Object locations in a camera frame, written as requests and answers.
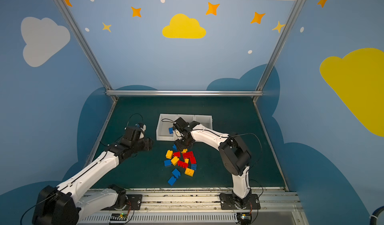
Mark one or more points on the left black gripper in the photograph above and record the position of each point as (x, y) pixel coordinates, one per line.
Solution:
(145, 144)

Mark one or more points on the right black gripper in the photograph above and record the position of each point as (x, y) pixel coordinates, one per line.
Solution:
(181, 143)

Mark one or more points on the long red lego brick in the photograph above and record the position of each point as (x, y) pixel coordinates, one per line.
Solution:
(188, 155)

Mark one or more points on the red lego brick low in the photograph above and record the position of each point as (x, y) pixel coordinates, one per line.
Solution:
(182, 164)

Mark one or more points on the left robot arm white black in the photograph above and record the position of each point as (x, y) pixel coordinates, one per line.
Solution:
(65, 204)

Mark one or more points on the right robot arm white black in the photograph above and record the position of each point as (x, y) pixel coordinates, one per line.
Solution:
(232, 148)

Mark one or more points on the red lego brick right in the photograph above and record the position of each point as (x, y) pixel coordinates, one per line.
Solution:
(193, 160)

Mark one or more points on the middle white plastic bin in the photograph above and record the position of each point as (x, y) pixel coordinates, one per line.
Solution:
(190, 120)

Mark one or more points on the white plastic bin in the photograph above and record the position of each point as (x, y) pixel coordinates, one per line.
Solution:
(164, 123)
(190, 120)
(205, 120)

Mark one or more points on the small blue lego brick right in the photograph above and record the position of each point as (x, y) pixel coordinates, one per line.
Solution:
(193, 166)

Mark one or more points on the right white plastic bin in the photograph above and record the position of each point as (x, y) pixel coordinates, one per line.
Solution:
(205, 120)

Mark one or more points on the left white plastic bin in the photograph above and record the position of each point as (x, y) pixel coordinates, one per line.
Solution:
(164, 123)

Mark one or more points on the yellow lego brick bottom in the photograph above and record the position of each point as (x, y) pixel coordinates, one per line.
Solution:
(189, 172)

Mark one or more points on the blue lego brick bottom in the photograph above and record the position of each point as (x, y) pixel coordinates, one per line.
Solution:
(172, 181)

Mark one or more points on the left circuit board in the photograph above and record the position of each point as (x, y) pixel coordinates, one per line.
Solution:
(120, 218)

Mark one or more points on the circuit board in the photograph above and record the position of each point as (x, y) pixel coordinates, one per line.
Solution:
(120, 218)
(243, 219)

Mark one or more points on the right circuit board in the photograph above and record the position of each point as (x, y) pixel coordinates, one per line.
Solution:
(243, 219)

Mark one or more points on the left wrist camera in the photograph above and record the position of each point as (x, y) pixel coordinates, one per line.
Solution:
(135, 133)

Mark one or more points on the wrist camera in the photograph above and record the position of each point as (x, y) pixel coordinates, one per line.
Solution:
(135, 133)
(180, 124)

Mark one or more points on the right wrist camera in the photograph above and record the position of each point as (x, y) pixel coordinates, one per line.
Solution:
(180, 124)

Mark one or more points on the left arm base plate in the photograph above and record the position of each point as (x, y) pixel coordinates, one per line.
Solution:
(132, 202)

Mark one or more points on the aluminium frame back bar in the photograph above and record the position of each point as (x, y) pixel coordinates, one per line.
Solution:
(148, 93)

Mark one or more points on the aluminium mounting rail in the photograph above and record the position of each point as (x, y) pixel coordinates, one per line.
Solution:
(202, 206)

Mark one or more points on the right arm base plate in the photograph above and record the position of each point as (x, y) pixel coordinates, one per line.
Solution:
(232, 202)

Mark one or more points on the aluminium frame right post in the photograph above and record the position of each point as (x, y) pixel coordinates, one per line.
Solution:
(292, 17)

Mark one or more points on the aluminium frame post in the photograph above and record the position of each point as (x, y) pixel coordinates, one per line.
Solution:
(292, 17)
(76, 30)

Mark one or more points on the aluminium frame left post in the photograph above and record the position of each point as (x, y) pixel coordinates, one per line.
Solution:
(76, 30)

